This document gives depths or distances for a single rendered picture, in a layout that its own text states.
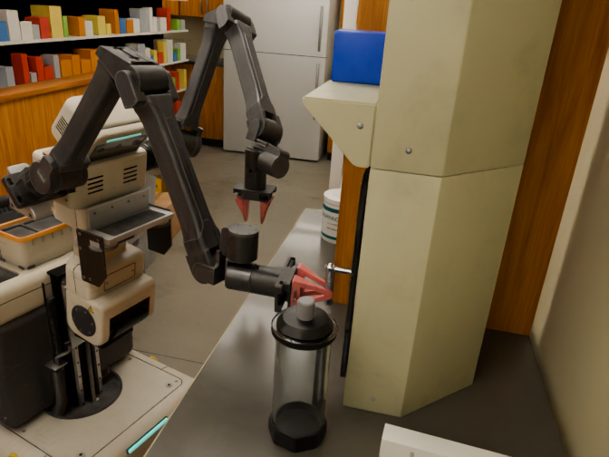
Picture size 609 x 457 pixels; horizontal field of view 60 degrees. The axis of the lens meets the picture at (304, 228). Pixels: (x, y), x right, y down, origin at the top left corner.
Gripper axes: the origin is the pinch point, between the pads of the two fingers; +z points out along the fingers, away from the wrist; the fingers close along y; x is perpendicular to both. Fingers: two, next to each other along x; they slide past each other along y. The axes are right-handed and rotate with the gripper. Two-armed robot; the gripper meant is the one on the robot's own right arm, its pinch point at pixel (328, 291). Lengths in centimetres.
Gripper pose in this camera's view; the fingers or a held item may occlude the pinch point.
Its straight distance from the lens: 99.0
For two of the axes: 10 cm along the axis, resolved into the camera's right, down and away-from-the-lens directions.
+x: -0.5, 8.6, 5.1
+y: 2.3, -4.8, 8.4
